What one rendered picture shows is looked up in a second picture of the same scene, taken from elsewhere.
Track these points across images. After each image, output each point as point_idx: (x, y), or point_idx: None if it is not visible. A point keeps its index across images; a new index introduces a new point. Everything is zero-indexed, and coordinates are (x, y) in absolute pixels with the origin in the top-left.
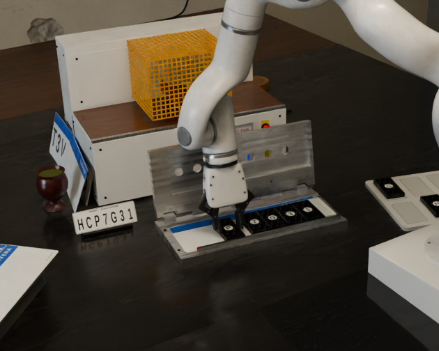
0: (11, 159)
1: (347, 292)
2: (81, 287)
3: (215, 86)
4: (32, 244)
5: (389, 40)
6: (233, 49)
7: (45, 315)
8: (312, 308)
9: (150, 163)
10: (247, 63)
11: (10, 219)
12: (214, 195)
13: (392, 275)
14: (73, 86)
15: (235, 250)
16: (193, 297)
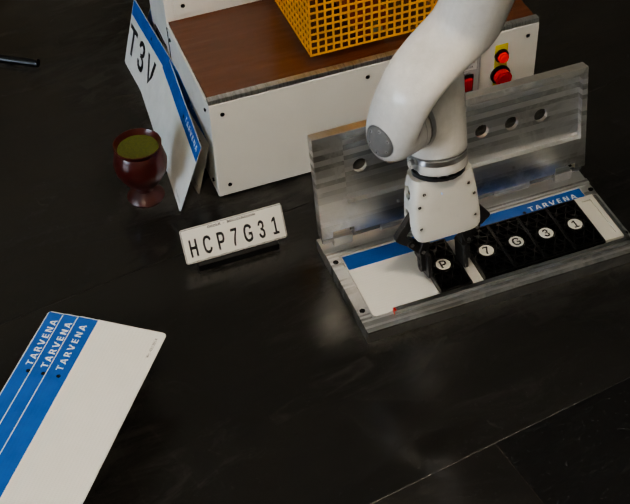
0: (62, 79)
1: None
2: (204, 383)
3: (441, 64)
4: (114, 280)
5: None
6: (479, 2)
7: (150, 447)
8: (591, 444)
9: (312, 157)
10: (500, 21)
11: (72, 220)
12: (424, 223)
13: None
14: None
15: (456, 310)
16: (391, 413)
